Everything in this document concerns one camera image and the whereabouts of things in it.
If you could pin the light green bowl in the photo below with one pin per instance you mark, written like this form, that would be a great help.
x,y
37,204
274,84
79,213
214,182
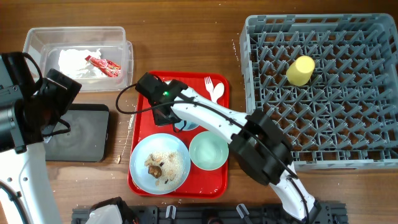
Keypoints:
x,y
208,151

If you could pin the clear plastic waste bin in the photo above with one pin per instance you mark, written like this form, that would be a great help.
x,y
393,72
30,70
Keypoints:
x,y
44,44

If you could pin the grey dishwasher rack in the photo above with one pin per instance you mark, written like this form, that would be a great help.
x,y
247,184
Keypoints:
x,y
345,117

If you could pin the light blue dinner plate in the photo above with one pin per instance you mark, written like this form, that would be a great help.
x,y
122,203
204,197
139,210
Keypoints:
x,y
160,142

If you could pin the red snack wrapper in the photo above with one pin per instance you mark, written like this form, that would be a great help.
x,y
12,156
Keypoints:
x,y
109,68

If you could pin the white plastic spoon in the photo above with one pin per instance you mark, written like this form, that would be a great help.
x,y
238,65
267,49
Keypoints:
x,y
218,92

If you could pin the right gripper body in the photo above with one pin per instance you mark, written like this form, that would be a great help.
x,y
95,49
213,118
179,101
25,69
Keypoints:
x,y
160,115

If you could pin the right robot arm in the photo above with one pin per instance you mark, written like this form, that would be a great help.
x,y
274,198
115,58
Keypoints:
x,y
262,150

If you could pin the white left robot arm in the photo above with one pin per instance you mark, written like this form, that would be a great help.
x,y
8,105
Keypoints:
x,y
26,194

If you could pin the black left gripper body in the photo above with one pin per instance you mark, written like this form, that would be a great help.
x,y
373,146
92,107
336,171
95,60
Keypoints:
x,y
55,99

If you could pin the red plastic tray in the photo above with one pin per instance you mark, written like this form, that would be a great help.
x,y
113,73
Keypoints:
x,y
199,183

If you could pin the white plastic fork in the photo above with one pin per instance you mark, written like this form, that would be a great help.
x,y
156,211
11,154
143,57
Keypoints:
x,y
209,86

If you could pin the yellow plastic cup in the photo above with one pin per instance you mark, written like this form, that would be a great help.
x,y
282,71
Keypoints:
x,y
300,72

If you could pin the food scraps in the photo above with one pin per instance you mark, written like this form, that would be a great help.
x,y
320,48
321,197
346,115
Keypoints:
x,y
166,167

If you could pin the white tissue in bin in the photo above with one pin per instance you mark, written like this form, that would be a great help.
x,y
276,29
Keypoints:
x,y
72,63

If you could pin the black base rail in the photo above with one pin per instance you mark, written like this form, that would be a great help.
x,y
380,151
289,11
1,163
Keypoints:
x,y
330,213

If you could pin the black waste tray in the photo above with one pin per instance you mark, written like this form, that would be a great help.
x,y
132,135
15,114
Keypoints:
x,y
87,140

